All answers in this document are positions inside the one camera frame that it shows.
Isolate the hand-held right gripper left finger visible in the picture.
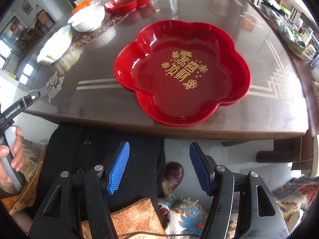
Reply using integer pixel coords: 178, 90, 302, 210
29, 141, 130, 239

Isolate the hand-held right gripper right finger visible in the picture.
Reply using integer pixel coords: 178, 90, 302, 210
189, 142, 289, 239

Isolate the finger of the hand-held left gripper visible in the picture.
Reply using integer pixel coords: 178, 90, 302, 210
22, 87, 49, 109

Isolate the scalloped white and blue bowl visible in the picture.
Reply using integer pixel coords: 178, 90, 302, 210
36, 25, 73, 64

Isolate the white ribbed bowl black rim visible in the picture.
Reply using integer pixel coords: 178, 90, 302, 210
67, 5, 105, 33

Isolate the person's left hand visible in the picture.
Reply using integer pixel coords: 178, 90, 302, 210
0, 126, 26, 196

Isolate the dark red slipper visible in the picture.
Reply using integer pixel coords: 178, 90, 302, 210
163, 162, 184, 192

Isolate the floral blanket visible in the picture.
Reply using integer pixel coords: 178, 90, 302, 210
15, 139, 319, 239

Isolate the golden brown cushion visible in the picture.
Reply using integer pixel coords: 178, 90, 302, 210
81, 199, 166, 239
0, 144, 48, 216

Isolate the orange tissue pack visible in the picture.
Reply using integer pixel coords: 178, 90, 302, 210
72, 0, 100, 14

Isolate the basket of bottles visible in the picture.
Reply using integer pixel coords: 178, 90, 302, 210
260, 0, 319, 60

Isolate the framed wall painting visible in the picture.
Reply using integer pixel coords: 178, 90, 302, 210
21, 0, 33, 15

